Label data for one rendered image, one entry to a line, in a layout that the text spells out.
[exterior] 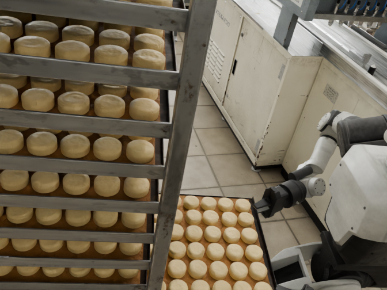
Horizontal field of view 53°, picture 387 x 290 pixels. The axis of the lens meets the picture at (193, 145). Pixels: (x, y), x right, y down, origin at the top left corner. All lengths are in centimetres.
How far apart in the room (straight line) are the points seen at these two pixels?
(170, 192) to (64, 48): 28
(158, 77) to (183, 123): 8
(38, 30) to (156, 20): 22
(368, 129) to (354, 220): 31
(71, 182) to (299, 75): 162
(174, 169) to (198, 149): 198
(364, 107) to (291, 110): 49
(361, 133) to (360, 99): 71
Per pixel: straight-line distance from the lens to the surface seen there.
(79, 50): 61
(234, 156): 263
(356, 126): 127
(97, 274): 98
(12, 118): 64
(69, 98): 66
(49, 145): 71
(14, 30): 69
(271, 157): 247
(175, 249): 113
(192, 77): 54
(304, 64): 216
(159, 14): 53
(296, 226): 232
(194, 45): 52
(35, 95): 67
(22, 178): 79
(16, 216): 85
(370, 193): 107
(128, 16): 53
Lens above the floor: 159
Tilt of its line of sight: 37 degrees down
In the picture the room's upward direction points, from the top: 11 degrees clockwise
